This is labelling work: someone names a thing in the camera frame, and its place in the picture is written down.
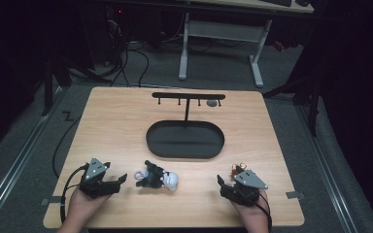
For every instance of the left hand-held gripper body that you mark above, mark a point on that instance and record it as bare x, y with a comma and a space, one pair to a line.
95, 187

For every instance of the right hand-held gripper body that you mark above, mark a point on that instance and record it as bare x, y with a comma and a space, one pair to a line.
246, 191

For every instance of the person's left hand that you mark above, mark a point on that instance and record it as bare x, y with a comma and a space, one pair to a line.
84, 204

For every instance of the person's right hand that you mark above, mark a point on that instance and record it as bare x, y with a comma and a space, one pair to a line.
254, 212

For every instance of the grey tape piece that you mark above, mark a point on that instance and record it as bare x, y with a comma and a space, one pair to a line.
294, 194
51, 200

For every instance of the grey round disc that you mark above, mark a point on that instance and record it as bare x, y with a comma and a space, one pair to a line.
211, 103

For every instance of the black metal stand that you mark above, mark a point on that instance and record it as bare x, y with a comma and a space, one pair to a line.
48, 87
314, 106

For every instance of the dark computer tower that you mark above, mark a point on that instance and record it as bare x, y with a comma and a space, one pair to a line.
115, 32

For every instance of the small red object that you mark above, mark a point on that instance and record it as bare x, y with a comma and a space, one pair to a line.
279, 46

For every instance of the desk with white metal legs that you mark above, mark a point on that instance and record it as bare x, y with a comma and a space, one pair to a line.
223, 30

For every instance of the black keyboard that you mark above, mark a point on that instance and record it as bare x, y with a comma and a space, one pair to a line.
277, 2

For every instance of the metal floor rail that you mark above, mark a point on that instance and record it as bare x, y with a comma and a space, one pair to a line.
16, 165
327, 168

